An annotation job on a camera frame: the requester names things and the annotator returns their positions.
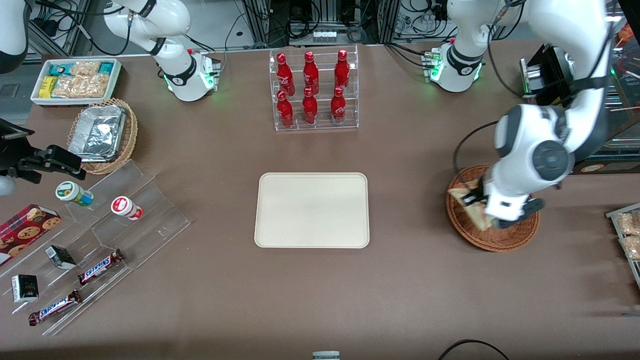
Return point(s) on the red label yogurt cup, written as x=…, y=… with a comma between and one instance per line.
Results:
x=126, y=207

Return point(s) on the round brown wicker basket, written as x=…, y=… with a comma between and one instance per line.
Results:
x=500, y=241

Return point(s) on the aluminium foil container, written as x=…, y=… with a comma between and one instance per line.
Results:
x=97, y=132

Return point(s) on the cream rectangular tray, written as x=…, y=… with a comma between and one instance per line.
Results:
x=310, y=210

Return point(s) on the green label yogurt cup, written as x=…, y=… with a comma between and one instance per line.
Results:
x=74, y=193

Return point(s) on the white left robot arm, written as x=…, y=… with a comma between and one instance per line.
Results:
x=530, y=135

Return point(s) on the red cola bottle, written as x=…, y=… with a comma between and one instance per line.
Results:
x=285, y=75
x=338, y=107
x=310, y=72
x=342, y=70
x=310, y=110
x=285, y=112

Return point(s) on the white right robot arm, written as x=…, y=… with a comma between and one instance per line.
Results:
x=177, y=75

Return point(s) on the small grey device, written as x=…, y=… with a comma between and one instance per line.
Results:
x=326, y=356

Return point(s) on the clear acrylic stepped display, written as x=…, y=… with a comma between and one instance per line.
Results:
x=150, y=220

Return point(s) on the light tan wicker basket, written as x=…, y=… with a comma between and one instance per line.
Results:
x=131, y=137

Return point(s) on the teal snack packet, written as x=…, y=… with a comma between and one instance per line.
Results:
x=106, y=67
x=60, y=69

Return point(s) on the white power strip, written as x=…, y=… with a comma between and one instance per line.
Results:
x=324, y=36

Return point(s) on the small black box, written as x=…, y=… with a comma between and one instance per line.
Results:
x=61, y=257
x=25, y=288

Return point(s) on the white plastic snack bin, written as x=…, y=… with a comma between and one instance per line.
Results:
x=37, y=100

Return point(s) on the clear acrylic bottle rack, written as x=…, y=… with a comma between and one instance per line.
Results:
x=322, y=125

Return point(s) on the clear fried snack bag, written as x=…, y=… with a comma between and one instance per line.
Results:
x=632, y=247
x=629, y=223

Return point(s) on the red cookie box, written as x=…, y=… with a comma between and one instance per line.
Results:
x=25, y=230

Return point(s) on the triangular sandwich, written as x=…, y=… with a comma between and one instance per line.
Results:
x=477, y=216

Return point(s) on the large clear snack bag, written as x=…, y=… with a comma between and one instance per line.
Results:
x=82, y=86

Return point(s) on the snickers chocolate bar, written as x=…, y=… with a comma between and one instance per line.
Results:
x=100, y=266
x=55, y=307

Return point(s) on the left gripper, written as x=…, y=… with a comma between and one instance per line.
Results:
x=481, y=192

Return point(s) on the metal tray with snacks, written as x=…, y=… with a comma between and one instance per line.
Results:
x=612, y=216

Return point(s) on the black food warmer case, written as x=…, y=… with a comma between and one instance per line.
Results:
x=550, y=70

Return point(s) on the yellow snack packet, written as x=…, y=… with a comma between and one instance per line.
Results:
x=47, y=87

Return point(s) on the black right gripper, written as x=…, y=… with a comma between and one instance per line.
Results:
x=11, y=156

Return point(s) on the small clear snack bag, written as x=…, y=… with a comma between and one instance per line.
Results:
x=85, y=68

